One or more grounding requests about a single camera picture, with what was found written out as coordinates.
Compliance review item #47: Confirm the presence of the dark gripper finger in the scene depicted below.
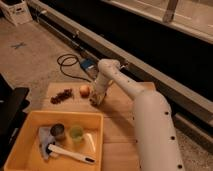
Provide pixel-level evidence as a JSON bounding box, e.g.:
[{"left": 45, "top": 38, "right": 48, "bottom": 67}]
[{"left": 89, "top": 94, "right": 106, "bottom": 106}]

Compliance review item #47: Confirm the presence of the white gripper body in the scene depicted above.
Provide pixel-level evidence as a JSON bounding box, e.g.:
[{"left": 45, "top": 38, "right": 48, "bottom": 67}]
[{"left": 92, "top": 72, "right": 110, "bottom": 99}]

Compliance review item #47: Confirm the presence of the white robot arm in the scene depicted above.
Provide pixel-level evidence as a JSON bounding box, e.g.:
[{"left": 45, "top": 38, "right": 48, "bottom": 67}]
[{"left": 90, "top": 59, "right": 185, "bottom": 171}]

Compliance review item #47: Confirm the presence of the red apple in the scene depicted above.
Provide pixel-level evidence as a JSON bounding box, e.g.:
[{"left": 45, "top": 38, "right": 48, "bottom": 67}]
[{"left": 79, "top": 85, "right": 90, "bottom": 98}]

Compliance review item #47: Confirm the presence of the blue power box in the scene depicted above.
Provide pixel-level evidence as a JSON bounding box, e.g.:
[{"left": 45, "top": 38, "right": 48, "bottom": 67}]
[{"left": 80, "top": 59, "right": 95, "bottom": 71}]

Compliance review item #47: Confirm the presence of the dark grape bunch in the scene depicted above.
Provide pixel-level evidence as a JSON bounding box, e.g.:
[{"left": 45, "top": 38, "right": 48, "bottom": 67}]
[{"left": 50, "top": 89, "right": 73, "bottom": 104}]

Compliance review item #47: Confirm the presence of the green plastic cup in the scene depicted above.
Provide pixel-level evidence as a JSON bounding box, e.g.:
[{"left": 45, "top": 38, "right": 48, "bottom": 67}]
[{"left": 69, "top": 125, "right": 84, "bottom": 143}]

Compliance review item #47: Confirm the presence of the metal can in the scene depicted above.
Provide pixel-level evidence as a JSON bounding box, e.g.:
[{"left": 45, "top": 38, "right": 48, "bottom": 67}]
[{"left": 50, "top": 123, "right": 65, "bottom": 141}]

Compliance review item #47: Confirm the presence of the grey cloth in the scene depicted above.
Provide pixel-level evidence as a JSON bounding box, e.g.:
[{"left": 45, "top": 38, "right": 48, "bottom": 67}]
[{"left": 38, "top": 126, "right": 55, "bottom": 160}]

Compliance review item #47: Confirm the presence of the black chair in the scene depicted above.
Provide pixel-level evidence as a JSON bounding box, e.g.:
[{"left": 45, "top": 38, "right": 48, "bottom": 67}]
[{"left": 0, "top": 73, "right": 30, "bottom": 168}]

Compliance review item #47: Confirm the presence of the yellow plastic bin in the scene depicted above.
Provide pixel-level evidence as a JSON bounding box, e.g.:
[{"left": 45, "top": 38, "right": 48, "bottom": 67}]
[{"left": 4, "top": 111, "right": 103, "bottom": 171}]

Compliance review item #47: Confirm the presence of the white cardboard box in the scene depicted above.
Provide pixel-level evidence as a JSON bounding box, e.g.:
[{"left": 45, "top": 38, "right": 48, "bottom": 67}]
[{"left": 0, "top": 0, "right": 32, "bottom": 26}]

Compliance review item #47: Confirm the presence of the white handled brush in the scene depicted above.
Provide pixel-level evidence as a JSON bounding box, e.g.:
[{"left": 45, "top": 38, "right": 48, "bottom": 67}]
[{"left": 47, "top": 144, "right": 95, "bottom": 164}]

